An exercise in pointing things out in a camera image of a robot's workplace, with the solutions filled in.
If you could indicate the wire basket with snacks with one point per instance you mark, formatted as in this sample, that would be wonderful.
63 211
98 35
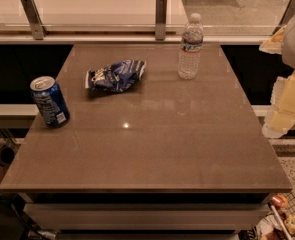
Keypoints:
279 223

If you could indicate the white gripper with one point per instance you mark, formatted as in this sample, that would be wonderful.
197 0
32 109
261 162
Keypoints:
281 118

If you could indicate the left metal railing bracket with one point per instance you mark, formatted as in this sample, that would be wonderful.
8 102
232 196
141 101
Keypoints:
38 31

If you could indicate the glass railing panel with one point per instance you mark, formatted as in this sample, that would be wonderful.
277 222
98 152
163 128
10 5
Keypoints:
220 17

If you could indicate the right metal railing bracket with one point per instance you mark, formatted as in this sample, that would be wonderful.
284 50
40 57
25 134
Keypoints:
287 15

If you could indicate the clear plastic water bottle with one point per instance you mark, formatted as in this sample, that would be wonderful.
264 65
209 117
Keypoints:
190 47

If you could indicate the middle metal railing bracket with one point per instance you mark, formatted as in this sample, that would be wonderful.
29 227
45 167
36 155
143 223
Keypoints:
160 19

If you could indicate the blue pepsi can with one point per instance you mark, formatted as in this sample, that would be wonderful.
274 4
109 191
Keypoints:
47 95

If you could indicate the metal railing bracket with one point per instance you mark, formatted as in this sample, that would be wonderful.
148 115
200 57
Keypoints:
287 15
160 19
38 31

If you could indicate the blue crumpled chip bag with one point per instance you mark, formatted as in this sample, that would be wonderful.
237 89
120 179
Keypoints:
115 78

